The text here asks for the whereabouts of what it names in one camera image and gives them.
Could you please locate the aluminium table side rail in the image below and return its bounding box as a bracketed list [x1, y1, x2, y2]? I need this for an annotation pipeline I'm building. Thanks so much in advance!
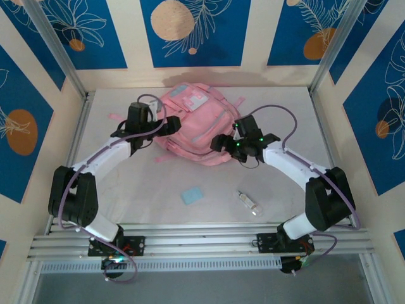
[46, 91, 96, 235]
[309, 90, 358, 229]

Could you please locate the grey slotted cable duct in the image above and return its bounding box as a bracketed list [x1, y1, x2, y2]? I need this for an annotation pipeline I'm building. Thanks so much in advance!
[40, 256, 282, 274]

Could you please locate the light blue eraser pad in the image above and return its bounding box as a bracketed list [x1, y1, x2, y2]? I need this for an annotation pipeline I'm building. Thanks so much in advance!
[180, 186, 204, 205]

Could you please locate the aluminium frame cross rail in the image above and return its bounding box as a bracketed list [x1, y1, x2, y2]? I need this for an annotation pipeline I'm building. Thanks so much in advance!
[27, 221, 376, 263]

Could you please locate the aluminium frame post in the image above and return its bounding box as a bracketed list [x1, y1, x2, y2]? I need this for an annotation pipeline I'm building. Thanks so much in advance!
[22, 0, 89, 101]
[309, 0, 390, 98]

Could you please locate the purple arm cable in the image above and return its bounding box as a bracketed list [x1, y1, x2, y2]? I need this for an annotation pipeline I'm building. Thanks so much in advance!
[58, 94, 168, 285]
[249, 104, 362, 276]

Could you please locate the pink backpack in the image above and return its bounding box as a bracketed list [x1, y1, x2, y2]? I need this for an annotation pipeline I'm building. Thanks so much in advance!
[107, 82, 246, 167]

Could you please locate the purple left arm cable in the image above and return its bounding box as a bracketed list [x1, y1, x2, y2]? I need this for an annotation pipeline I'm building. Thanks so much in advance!
[58, 94, 168, 285]

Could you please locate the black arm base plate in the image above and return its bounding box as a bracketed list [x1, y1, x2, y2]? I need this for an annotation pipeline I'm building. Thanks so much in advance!
[256, 232, 315, 254]
[87, 236, 146, 257]

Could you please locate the aluminium frame leg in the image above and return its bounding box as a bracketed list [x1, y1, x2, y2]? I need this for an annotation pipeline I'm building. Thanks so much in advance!
[12, 261, 44, 304]
[359, 253, 387, 304]

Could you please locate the small clear tube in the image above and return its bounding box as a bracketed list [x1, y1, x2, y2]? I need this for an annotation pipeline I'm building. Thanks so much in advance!
[235, 189, 264, 218]

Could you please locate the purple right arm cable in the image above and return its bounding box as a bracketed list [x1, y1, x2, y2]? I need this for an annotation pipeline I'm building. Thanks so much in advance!
[249, 104, 362, 276]

